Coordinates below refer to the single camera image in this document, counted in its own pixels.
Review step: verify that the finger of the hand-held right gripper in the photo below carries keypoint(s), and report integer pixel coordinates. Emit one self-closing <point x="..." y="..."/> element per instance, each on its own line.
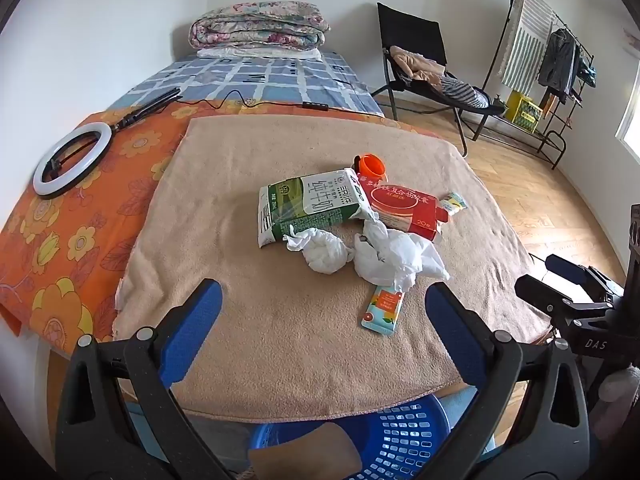
<point x="545" y="295"/>
<point x="565" y="267"/>

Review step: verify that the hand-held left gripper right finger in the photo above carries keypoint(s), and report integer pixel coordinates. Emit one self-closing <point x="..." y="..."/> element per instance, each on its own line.
<point x="457" y="330"/>

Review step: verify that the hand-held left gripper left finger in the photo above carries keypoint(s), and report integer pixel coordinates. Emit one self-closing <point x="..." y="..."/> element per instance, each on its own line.
<point x="192" y="325"/>

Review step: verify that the orange teal drink packet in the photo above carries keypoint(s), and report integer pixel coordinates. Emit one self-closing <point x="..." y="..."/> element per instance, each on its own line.
<point x="382" y="310"/>

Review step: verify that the large white tissue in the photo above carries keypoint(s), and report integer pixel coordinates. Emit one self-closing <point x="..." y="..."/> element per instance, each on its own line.
<point x="385" y="260"/>

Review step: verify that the blue plastic basket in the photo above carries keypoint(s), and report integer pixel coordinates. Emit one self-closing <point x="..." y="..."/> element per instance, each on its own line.
<point x="400" y="435"/>

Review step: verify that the small yellow green wrapper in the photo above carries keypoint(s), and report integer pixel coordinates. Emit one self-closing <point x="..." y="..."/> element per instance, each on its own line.
<point x="456" y="203"/>

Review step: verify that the red white cardboard box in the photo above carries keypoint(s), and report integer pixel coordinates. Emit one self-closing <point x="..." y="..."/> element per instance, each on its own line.
<point x="400" y="207"/>

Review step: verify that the small white tissue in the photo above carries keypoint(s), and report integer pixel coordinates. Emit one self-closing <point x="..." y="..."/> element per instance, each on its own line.
<point x="325" y="252"/>

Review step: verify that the green white milk carton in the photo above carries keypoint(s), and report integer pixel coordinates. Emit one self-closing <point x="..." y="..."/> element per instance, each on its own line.
<point x="310" y="200"/>

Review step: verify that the person's right hand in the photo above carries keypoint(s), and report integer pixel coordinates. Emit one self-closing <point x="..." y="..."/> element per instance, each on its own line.
<point x="622" y="385"/>

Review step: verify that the beige fleece blanket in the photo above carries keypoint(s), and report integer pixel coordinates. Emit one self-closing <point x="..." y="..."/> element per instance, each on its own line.
<point x="280" y="350"/>

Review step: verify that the black clothes rack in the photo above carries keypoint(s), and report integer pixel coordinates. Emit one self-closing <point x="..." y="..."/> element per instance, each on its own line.
<point x="545" y="147"/>

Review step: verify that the orange floral bedsheet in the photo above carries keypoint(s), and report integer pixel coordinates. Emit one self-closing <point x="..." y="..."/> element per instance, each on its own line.
<point x="75" y="240"/>

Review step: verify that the yellow plastic crate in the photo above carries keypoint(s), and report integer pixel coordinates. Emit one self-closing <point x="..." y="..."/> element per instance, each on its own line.
<point x="522" y="112"/>

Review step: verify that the window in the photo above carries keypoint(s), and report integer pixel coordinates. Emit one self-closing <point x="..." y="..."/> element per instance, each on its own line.
<point x="631" y="115"/>

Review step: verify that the brown cardboard piece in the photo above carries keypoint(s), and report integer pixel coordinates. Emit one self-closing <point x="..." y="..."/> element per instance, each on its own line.
<point x="305" y="452"/>

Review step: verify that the orange plastic cup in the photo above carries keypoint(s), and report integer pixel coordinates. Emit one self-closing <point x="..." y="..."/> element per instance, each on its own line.
<point x="372" y="165"/>

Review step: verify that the black round lid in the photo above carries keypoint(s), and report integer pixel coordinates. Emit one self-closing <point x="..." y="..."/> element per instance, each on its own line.
<point x="356" y="164"/>

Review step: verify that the teal garment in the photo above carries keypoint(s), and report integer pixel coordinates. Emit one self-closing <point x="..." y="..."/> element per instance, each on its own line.
<point x="589" y="71"/>

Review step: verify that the striped garment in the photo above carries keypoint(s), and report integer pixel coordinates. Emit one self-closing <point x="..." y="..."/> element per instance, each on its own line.
<point x="465" y="92"/>

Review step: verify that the dark grey jacket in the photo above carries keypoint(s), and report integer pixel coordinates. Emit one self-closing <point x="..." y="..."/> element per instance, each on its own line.
<point x="557" y="60"/>

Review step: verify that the black tripod stand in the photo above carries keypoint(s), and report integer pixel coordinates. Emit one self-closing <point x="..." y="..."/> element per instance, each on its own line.
<point x="150" y="107"/>

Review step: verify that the green striped towel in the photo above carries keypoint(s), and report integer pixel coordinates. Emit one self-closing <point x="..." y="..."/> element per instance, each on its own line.
<point x="525" y="40"/>

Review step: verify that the blue plaid bedsheet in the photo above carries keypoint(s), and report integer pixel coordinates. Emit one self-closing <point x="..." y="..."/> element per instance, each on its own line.
<point x="250" y="80"/>

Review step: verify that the beige garment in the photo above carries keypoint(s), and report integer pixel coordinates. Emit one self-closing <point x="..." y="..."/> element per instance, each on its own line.
<point x="415" y="65"/>

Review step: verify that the white folded pillow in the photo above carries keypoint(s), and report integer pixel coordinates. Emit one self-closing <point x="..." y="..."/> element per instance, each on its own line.
<point x="260" y="53"/>

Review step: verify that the black folding chair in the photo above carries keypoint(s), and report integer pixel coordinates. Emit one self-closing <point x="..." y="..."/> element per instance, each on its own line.
<point x="410" y="30"/>

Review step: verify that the folded floral quilt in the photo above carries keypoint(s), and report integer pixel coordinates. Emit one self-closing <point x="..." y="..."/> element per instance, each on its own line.
<point x="260" y="25"/>

